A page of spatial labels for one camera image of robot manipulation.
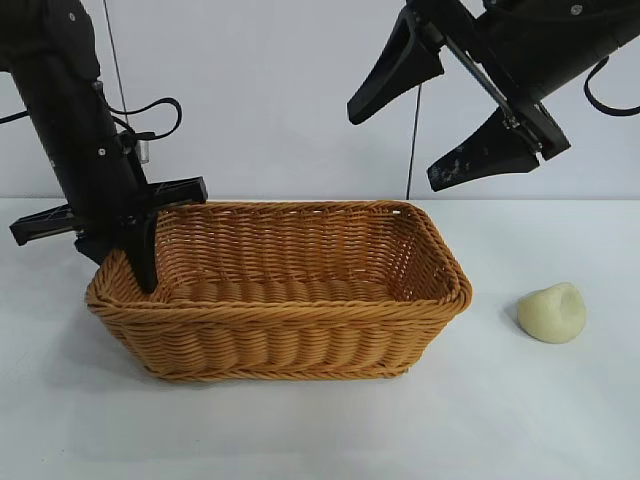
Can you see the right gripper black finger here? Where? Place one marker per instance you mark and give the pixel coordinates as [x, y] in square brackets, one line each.
[400, 70]

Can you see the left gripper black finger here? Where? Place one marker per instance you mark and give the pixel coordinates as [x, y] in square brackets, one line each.
[146, 255]
[97, 249]

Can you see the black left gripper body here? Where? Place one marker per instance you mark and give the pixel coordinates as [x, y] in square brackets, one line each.
[85, 165]

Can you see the right gripper smudged finger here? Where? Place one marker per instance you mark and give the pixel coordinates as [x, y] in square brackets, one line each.
[485, 157]

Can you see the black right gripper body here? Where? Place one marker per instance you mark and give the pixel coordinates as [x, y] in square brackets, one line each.
[540, 45]

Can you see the brown woven wicker basket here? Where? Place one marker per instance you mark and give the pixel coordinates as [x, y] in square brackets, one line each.
[280, 330]

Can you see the pale yellow egg yolk pastry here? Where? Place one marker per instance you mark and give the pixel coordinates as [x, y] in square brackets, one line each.
[547, 317]

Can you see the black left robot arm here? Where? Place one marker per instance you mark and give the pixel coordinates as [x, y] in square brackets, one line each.
[45, 30]

